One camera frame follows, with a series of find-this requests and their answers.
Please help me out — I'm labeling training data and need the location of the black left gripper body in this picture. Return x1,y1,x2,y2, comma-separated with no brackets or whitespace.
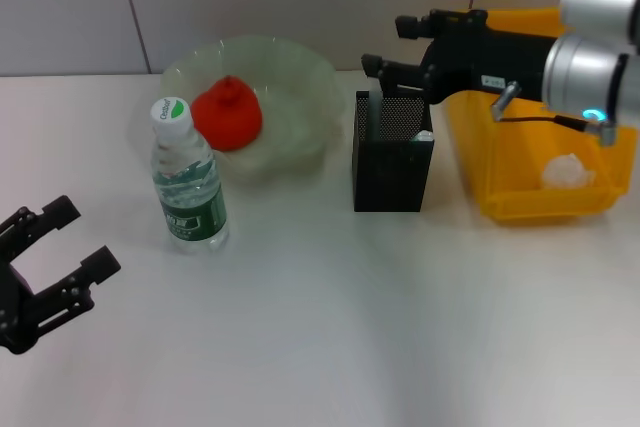
0,226,42,355

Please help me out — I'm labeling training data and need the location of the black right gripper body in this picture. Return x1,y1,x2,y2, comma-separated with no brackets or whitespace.
418,26,559,107

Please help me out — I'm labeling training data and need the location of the grey marker pen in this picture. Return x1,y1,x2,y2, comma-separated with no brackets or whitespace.
368,88,385,142

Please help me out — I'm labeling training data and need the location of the white paper ball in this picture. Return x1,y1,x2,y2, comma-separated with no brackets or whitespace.
542,153,600,189

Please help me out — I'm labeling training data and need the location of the water bottle green label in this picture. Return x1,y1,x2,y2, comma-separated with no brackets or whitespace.
149,96,230,255

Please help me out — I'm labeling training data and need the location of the orange fruit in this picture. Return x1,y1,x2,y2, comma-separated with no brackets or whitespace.
191,75,265,152

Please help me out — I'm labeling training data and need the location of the translucent green fruit bowl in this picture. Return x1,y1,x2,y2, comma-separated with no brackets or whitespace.
160,35,347,177

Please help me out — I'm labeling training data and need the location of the black mesh pen holder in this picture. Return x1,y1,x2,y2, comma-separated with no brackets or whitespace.
352,90,435,213

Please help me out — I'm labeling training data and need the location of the yellow plastic bin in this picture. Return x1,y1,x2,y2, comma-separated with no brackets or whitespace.
444,6,640,226

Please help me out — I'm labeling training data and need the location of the right arm connector cable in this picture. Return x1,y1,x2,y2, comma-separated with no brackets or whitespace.
489,80,621,147

